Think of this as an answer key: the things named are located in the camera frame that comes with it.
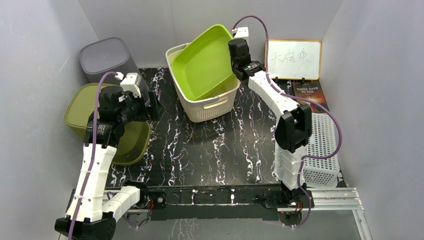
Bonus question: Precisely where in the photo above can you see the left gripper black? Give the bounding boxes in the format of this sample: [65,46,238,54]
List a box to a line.
[117,90,165,125]

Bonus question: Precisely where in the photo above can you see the lime green plastic basin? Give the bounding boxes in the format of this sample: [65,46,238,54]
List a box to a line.
[171,24,234,101]

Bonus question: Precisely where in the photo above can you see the olive green slatted bin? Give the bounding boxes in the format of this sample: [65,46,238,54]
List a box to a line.
[64,83,152,166]

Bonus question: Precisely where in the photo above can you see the grey slatted bin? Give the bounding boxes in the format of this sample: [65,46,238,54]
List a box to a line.
[78,37,151,107]

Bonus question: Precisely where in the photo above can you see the pale green colander basket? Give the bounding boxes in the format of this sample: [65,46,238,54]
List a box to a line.
[273,113,340,189]

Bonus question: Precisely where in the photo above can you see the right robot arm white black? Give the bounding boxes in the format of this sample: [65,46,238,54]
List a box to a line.
[228,38,312,207]

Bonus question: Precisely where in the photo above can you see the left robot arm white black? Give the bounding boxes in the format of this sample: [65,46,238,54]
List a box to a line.
[54,85,161,240]

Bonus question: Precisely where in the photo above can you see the cream perforated storage basket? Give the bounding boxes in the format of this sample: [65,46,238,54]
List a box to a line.
[165,43,241,124]

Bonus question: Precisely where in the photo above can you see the dark book three days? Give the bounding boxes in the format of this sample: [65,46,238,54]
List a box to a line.
[292,80,329,110]

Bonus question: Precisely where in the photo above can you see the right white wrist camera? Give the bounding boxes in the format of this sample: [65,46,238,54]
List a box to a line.
[231,26,249,45]

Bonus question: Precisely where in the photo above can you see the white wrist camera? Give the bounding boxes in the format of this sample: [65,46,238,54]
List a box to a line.
[231,26,249,45]
[114,72,142,98]

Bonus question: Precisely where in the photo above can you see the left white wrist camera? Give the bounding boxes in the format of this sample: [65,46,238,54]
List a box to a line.
[114,72,142,98]

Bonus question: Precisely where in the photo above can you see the small whiteboard orange frame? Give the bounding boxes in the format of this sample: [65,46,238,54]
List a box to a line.
[265,39,322,81]

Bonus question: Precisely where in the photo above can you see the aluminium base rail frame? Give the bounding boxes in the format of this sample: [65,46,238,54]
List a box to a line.
[60,114,374,240]

